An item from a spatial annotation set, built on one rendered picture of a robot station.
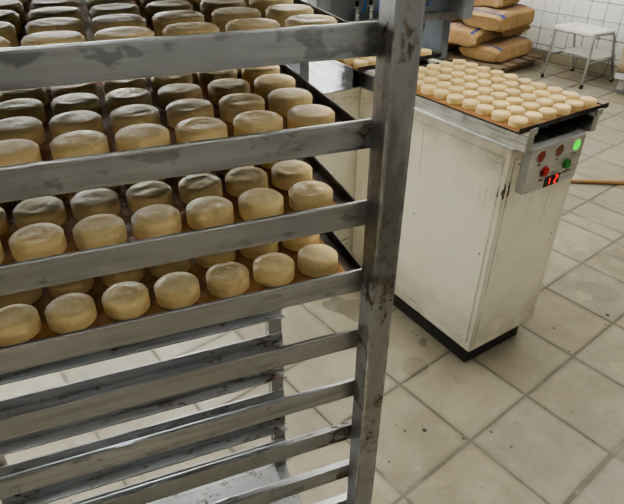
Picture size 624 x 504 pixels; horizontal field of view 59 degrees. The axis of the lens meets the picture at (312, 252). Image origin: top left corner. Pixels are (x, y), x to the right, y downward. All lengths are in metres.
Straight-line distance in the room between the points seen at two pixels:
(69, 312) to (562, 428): 1.66
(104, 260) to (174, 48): 0.20
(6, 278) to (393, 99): 0.38
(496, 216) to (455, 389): 0.64
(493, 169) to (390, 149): 1.16
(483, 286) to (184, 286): 1.35
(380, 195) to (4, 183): 0.34
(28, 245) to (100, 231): 0.07
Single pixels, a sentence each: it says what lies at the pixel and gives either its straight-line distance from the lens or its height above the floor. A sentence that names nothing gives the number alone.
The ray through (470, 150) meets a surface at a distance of 1.73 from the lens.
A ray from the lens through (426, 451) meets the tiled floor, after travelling 1.83.
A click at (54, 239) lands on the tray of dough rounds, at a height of 1.15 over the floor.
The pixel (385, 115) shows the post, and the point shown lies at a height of 1.26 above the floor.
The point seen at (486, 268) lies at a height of 0.44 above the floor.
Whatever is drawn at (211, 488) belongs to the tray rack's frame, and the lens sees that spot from 1.56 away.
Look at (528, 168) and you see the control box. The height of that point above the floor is 0.78.
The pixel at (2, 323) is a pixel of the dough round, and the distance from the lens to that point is 0.65.
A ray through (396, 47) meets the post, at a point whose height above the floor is 1.32.
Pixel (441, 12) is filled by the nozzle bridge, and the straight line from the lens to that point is 2.33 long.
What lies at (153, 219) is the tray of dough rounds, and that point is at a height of 1.15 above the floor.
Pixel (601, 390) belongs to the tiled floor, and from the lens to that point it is 2.20.
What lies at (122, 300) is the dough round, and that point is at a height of 1.06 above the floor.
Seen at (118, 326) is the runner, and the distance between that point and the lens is 0.60.
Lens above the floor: 1.43
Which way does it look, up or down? 33 degrees down
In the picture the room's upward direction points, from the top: straight up
